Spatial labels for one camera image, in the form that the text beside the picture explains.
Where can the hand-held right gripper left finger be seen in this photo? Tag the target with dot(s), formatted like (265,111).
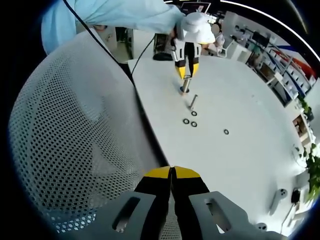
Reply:
(145,212)

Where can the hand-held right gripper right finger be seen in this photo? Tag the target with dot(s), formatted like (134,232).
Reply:
(197,220)

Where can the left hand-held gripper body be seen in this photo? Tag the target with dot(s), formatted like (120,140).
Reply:
(197,28)

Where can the large threaded stud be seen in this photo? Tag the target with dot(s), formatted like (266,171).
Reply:
(186,85)

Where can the small threaded stud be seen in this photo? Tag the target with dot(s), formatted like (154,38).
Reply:
(193,102)

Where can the person's left hand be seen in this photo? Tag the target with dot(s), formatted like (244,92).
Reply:
(173,32)

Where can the computer monitor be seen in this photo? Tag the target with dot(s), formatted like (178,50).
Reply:
(192,6)

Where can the white plastic chair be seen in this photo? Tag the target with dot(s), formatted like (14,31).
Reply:
(228,50)

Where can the white handheld controller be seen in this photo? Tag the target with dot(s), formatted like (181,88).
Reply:
(261,226)
(277,197)

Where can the storage shelf with bins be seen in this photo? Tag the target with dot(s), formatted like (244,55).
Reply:
(282,65)

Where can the small black device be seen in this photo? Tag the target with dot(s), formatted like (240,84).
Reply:
(295,195)

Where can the small green plant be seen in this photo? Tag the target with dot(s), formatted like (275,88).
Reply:
(306,106)

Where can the white mesh chair back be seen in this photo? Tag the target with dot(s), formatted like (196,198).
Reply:
(62,125)

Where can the white low cabinet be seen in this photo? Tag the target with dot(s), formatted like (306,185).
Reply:
(303,130)

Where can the potted green plant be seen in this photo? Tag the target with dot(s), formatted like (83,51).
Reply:
(312,170)

